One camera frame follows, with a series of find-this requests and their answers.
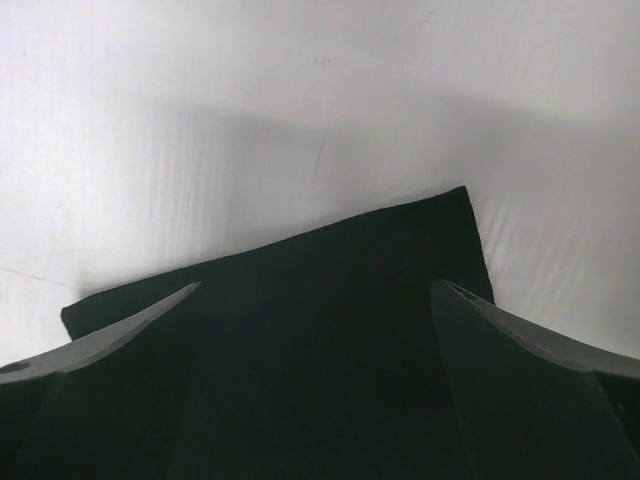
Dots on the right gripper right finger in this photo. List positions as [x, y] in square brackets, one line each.
[533, 403]

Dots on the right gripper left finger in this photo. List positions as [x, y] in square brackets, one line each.
[94, 346]

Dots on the black t-shirt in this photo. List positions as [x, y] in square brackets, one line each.
[314, 357]

